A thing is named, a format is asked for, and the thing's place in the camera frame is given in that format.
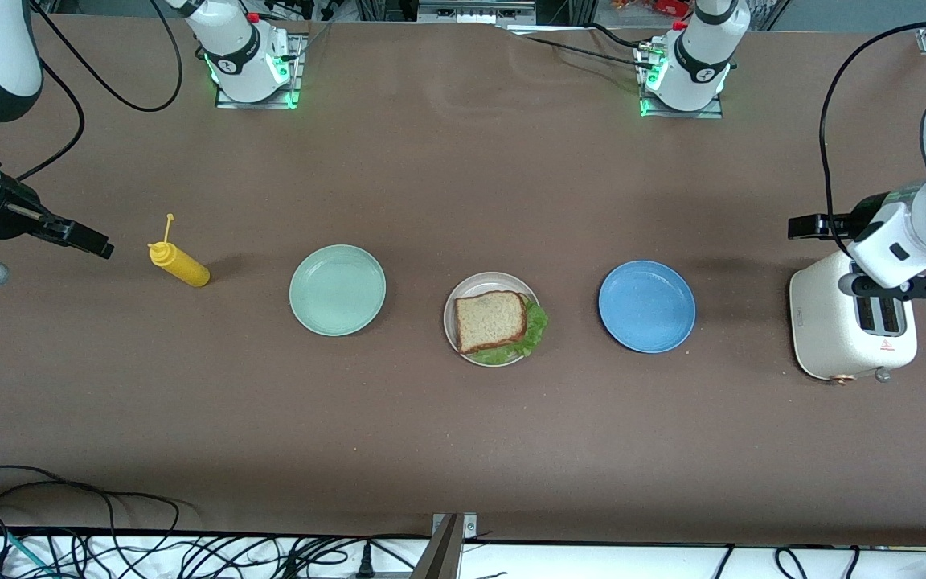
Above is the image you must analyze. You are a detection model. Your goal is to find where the yellow mustard squeeze bottle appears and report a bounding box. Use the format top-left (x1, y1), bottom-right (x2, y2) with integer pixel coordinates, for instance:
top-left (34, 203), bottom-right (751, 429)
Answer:
top-left (147, 212), bottom-right (211, 288)

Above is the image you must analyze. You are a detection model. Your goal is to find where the green lettuce leaf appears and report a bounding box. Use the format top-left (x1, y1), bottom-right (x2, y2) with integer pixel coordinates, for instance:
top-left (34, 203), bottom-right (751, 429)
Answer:
top-left (475, 301), bottom-right (551, 367)

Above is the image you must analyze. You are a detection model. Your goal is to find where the brown bread slice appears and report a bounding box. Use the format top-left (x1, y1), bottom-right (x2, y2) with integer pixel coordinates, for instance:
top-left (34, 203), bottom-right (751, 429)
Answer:
top-left (454, 290), bottom-right (530, 355)

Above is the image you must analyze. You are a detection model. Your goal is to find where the blue round plate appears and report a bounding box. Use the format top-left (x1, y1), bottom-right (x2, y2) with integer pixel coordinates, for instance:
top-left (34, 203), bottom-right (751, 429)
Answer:
top-left (598, 259), bottom-right (697, 355)

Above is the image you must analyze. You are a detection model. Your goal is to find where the green round plate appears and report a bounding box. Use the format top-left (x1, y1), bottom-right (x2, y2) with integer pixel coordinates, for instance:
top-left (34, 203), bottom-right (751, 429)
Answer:
top-left (289, 244), bottom-right (387, 337)

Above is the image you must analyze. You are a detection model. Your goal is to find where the beige round plate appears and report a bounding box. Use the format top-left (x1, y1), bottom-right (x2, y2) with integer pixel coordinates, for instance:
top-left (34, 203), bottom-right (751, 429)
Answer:
top-left (443, 271), bottom-right (543, 368)

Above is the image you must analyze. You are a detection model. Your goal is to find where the white two-slot toaster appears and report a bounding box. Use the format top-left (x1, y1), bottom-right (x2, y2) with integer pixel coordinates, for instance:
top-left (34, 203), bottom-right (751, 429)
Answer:
top-left (789, 249), bottom-right (919, 385)

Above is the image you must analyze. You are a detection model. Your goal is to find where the red packet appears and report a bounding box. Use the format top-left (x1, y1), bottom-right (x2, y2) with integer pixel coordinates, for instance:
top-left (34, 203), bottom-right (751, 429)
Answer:
top-left (614, 0), bottom-right (693, 18)

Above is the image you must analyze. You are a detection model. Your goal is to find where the grey metal box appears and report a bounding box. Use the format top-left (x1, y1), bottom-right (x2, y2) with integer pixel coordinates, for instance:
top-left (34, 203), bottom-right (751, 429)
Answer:
top-left (417, 0), bottom-right (538, 23)

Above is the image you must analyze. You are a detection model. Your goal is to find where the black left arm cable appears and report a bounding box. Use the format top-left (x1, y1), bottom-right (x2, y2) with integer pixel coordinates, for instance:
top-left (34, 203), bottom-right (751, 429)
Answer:
top-left (819, 20), bottom-right (926, 262)

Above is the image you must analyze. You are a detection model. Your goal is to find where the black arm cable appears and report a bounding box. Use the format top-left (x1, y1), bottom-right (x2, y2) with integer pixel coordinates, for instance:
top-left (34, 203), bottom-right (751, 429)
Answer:
top-left (17, 0), bottom-right (185, 182)
top-left (819, 20), bottom-right (926, 262)

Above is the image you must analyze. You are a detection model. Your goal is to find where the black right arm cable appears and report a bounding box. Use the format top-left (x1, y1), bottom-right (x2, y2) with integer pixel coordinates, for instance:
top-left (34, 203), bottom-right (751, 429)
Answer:
top-left (17, 0), bottom-right (185, 182)

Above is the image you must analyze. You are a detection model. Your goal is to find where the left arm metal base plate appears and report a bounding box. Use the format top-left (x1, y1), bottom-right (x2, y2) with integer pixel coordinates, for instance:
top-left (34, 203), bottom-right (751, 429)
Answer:
top-left (636, 40), bottom-right (725, 120)

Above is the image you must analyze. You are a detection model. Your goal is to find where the black looped floor cable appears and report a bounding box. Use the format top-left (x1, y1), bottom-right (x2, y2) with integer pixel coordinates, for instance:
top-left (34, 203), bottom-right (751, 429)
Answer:
top-left (0, 465), bottom-right (191, 536)

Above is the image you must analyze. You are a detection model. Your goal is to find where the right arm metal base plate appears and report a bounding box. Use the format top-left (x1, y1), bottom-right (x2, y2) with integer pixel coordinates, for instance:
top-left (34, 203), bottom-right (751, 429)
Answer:
top-left (214, 32), bottom-right (308, 111)

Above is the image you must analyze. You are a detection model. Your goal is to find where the black cable on tabletop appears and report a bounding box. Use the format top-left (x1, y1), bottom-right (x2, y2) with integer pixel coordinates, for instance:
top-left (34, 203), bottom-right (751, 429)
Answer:
top-left (511, 32), bottom-right (657, 72)

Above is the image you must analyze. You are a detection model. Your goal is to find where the aluminium profile bracket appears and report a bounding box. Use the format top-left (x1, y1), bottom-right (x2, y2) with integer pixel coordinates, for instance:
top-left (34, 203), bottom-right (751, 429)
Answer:
top-left (411, 512), bottom-right (478, 579)

